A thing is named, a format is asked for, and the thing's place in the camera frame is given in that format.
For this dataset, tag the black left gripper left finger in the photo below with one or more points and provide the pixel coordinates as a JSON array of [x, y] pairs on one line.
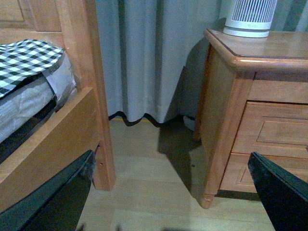
[[57, 204]]

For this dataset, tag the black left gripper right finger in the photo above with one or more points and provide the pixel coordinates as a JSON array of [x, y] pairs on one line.
[[283, 195]]

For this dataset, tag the wooden drawer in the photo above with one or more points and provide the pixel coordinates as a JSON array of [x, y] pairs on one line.
[[273, 129], [237, 176]]

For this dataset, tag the wooden nightstand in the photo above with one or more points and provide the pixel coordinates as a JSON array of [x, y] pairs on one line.
[[240, 70]]

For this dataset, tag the plastic wrapped mattress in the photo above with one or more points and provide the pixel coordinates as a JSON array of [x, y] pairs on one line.
[[18, 107]]

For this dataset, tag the checkered black white sheet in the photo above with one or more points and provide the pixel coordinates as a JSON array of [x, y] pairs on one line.
[[23, 59]]

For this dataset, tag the grey curtain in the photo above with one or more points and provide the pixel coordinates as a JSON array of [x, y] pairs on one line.
[[153, 54]]

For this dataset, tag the white cylindrical air purifier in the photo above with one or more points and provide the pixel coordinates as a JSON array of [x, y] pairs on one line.
[[250, 18]]

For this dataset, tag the wooden bed frame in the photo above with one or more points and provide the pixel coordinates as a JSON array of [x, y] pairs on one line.
[[82, 123]]

